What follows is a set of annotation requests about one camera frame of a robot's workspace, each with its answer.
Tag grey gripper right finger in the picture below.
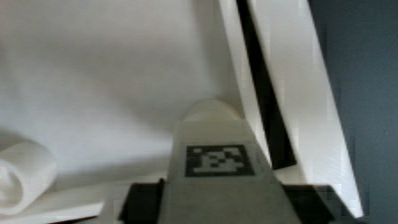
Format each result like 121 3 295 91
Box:
279 184 361 224

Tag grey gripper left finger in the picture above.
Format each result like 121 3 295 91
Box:
102 179 166 224

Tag white table leg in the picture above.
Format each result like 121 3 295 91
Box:
158 100 302 224

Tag white square tabletop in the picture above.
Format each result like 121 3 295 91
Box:
0 0 299 224

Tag white L-shaped obstacle fence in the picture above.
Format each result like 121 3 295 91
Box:
249 0 363 217

